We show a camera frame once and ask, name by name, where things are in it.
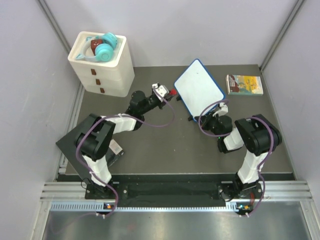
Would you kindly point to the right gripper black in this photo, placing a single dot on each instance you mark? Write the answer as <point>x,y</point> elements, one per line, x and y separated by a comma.
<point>206,119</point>

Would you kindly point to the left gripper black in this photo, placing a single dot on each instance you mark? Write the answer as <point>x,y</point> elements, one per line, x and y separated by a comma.
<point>165,100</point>

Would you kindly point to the red whiteboard eraser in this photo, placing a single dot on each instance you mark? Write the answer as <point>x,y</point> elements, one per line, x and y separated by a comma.
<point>172,93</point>

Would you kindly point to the blue framed whiteboard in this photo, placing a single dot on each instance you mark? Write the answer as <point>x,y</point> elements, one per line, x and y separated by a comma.
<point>198,89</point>

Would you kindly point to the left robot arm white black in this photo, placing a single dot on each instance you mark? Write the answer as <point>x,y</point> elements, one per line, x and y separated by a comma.
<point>131,120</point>

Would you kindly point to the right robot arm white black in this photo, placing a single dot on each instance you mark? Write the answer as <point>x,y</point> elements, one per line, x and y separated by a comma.
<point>257,134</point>

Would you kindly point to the yellow blue book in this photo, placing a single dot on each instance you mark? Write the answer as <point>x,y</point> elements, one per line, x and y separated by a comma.
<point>244,85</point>

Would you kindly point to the white stacked drawer unit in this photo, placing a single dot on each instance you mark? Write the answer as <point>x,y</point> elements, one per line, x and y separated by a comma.
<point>112,78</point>

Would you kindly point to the teal cat ear headphones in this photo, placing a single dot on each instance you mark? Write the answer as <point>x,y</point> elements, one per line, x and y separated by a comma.
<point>104,52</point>

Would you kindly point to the dark red cube toy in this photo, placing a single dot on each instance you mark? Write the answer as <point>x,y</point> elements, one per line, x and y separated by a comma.
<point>94,44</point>

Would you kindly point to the black flat board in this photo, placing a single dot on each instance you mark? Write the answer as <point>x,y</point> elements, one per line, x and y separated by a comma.
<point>72,147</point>

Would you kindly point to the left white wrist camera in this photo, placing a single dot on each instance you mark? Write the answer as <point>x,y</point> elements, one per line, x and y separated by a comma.
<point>160,91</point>

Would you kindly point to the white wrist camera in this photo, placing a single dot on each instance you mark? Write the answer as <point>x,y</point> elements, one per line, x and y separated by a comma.
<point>160,91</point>
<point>220,110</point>

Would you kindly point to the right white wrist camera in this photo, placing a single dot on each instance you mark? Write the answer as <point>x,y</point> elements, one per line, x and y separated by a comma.
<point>220,110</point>

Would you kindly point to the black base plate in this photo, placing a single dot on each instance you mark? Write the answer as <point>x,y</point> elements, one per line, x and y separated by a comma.
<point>154,187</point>

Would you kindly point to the aluminium frame rail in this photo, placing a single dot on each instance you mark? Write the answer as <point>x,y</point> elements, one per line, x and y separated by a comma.
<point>63,191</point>

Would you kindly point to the grey slotted cable duct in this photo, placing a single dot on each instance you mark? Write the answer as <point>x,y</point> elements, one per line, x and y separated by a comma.
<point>90,206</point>

